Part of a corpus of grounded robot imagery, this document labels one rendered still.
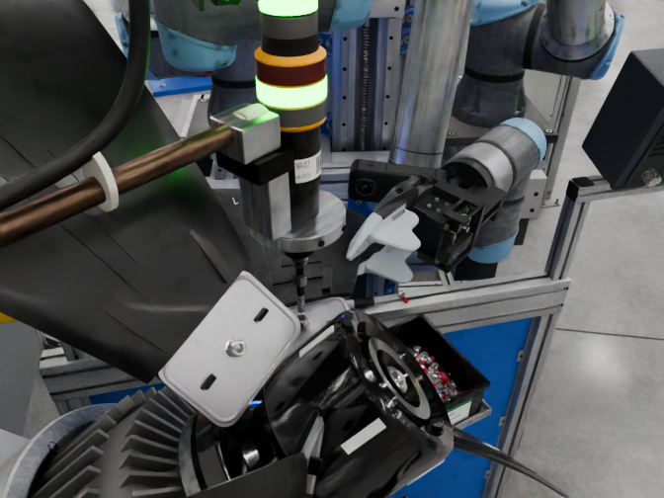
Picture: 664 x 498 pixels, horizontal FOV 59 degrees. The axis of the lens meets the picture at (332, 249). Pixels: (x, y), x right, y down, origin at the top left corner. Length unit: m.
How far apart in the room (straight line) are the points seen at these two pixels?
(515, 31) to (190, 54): 0.69
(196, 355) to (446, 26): 0.56
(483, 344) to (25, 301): 0.95
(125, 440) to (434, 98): 0.57
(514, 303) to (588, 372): 1.14
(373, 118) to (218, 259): 0.95
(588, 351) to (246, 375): 1.96
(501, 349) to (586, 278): 1.44
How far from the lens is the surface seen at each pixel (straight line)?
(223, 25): 0.61
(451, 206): 0.64
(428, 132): 0.82
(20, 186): 0.29
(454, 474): 1.52
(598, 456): 2.01
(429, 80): 0.81
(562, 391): 2.13
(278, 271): 0.55
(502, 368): 1.26
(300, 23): 0.35
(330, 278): 0.53
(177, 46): 0.62
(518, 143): 0.77
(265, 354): 0.41
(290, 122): 0.36
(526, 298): 1.12
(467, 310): 1.07
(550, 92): 2.77
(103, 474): 0.45
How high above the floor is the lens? 1.54
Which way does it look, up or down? 37 degrees down
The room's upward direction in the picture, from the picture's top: straight up
